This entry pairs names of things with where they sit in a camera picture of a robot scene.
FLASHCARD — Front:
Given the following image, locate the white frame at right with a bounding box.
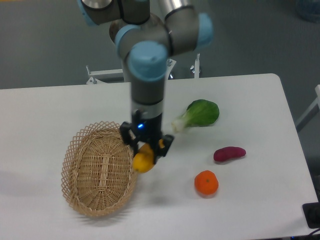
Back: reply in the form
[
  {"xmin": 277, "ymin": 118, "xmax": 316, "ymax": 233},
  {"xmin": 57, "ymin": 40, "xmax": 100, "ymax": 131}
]
[{"xmin": 295, "ymin": 84, "xmax": 320, "ymax": 133}]

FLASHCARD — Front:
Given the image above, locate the blue water jug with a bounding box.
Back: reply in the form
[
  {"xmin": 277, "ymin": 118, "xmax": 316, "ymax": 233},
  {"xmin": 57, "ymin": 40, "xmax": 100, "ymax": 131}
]
[{"xmin": 295, "ymin": 0, "xmax": 320, "ymax": 24}]

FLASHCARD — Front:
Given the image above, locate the purple sweet potato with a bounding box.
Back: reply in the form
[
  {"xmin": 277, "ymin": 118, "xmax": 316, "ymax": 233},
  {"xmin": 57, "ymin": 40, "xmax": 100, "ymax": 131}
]
[{"xmin": 213, "ymin": 146, "xmax": 247, "ymax": 163}]

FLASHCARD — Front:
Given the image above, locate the woven wicker basket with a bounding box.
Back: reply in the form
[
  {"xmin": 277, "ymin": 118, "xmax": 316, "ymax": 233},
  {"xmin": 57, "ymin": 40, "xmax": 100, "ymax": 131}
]
[{"xmin": 61, "ymin": 121, "xmax": 138, "ymax": 217}]

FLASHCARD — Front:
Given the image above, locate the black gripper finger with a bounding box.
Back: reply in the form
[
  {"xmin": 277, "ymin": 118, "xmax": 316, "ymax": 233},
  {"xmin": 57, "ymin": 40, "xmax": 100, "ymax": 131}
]
[
  {"xmin": 119, "ymin": 121, "xmax": 141, "ymax": 157},
  {"xmin": 151, "ymin": 134, "xmax": 175, "ymax": 165}
]

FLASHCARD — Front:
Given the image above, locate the black device at edge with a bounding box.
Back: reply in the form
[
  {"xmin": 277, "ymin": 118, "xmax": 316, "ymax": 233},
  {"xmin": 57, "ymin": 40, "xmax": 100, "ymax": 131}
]
[{"xmin": 302, "ymin": 202, "xmax": 320, "ymax": 229}]

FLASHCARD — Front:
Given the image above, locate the yellow orange mango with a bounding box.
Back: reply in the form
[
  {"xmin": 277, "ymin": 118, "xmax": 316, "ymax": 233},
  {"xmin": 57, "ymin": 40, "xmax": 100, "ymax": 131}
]
[{"xmin": 132, "ymin": 143, "xmax": 162, "ymax": 174}]

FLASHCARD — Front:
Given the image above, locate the orange tangerine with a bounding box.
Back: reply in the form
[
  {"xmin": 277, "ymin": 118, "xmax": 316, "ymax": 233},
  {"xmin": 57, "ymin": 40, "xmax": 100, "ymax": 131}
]
[{"xmin": 194, "ymin": 170, "xmax": 219, "ymax": 196}]

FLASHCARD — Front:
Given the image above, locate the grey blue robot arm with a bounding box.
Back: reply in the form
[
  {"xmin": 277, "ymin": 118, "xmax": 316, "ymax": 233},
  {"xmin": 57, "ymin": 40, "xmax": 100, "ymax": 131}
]
[{"xmin": 78, "ymin": 0, "xmax": 214, "ymax": 162}]

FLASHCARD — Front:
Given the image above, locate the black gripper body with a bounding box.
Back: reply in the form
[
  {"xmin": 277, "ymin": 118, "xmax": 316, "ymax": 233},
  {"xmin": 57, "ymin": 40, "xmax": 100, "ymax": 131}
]
[{"xmin": 131, "ymin": 109, "xmax": 163, "ymax": 147}]

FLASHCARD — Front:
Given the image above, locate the green bok choy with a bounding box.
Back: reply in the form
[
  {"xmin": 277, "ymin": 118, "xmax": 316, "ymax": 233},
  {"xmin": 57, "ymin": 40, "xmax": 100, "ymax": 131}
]
[{"xmin": 171, "ymin": 99, "xmax": 220, "ymax": 133}]

